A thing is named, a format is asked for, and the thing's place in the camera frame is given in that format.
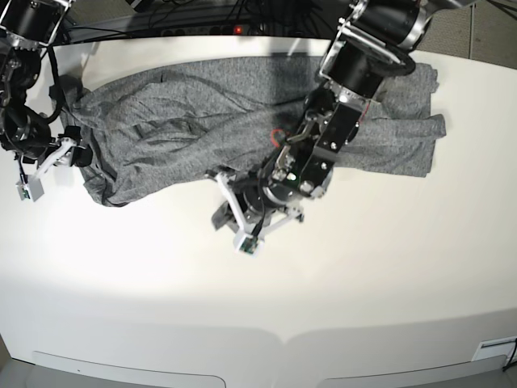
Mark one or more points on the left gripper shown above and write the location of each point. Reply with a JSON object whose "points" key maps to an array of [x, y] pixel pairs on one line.
{"points": [[258, 199]]}

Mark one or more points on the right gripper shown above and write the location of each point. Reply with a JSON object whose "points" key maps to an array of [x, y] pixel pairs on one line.
{"points": [[29, 137]]}

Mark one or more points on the grey long-sleeve T-shirt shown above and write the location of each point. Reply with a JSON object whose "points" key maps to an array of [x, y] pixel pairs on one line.
{"points": [[172, 124]]}

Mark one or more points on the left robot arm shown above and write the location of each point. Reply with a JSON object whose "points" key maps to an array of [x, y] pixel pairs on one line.
{"points": [[373, 41]]}

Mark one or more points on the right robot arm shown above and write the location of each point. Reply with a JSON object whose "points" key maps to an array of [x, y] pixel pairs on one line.
{"points": [[28, 30]]}

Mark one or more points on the white power strip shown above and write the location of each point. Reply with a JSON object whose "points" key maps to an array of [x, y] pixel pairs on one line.
{"points": [[208, 30]]}

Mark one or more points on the white label plate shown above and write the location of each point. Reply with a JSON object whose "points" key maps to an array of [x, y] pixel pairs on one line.
{"points": [[496, 347]]}

